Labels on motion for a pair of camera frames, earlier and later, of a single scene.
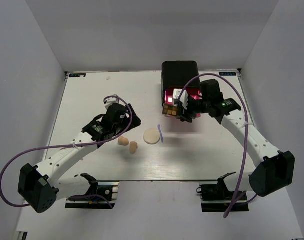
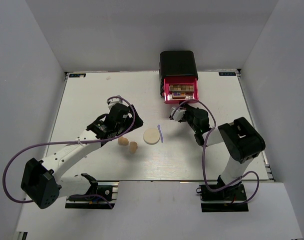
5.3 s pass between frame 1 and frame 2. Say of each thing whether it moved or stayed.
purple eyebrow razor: stayed
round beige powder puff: stayed
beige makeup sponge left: stayed
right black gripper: moved
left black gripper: stayed
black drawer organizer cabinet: moved
